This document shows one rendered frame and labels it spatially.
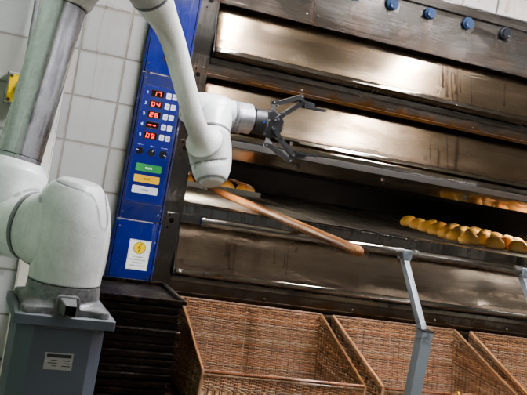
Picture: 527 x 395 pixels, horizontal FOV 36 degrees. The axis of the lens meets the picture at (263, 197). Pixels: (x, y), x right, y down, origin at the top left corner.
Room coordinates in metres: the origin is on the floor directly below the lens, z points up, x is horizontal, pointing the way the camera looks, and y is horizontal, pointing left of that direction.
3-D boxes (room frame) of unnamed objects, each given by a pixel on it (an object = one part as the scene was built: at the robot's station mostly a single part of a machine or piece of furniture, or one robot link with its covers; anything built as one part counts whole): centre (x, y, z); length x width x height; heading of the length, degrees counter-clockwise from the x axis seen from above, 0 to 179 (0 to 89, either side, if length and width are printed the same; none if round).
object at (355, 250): (2.92, -0.01, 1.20); 1.71 x 0.03 x 0.03; 18
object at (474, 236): (3.71, -0.99, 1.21); 0.61 x 0.48 x 0.06; 19
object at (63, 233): (1.71, 0.40, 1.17); 0.18 x 0.16 x 0.22; 67
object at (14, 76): (2.59, 0.83, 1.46); 0.10 x 0.07 x 0.10; 109
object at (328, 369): (2.67, -0.10, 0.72); 0.56 x 0.49 x 0.28; 107
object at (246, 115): (2.30, 0.10, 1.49); 0.09 x 0.06 x 0.09; 18
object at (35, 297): (1.69, 0.38, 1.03); 0.22 x 0.18 x 0.06; 23
